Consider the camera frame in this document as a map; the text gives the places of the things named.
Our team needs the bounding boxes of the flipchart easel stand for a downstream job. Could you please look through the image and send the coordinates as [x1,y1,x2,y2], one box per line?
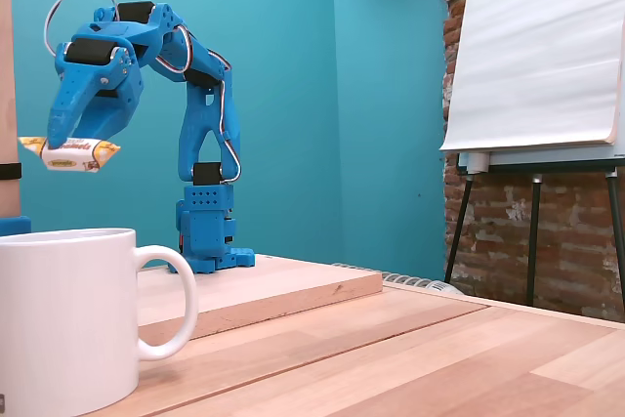
[442,146,625,310]

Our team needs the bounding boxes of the caramel sweet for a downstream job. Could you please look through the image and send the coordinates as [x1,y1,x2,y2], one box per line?
[18,134,121,174]

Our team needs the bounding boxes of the white radiator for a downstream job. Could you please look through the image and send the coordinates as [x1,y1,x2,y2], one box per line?
[331,262,463,297]

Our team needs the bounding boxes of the wooden post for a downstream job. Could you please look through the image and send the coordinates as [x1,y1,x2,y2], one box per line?
[0,0,23,219]

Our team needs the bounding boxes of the blue printed post mount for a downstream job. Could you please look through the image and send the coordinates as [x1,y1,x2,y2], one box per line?
[0,215,32,238]

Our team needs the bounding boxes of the white flipchart paper pad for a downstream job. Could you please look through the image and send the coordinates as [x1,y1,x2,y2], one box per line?
[438,0,625,152]

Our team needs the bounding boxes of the white ceramic mug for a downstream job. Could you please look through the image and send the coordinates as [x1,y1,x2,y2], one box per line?
[0,227,199,417]

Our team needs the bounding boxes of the light wooden base board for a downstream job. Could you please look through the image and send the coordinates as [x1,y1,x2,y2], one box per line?
[136,253,384,341]

